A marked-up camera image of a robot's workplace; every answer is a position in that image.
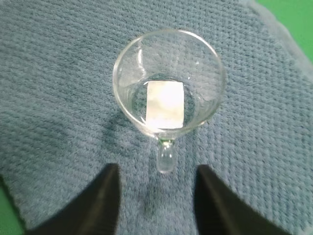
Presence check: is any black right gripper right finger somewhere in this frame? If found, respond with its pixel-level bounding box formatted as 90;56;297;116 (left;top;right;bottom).
193;164;288;235

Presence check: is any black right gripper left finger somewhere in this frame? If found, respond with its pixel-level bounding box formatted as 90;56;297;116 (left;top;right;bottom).
27;164;121;235

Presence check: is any transparent glass cup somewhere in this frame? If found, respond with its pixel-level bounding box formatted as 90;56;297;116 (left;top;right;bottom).
112;29;226;174

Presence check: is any blue waffle towel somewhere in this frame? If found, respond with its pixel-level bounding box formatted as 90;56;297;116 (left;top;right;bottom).
0;0;313;235

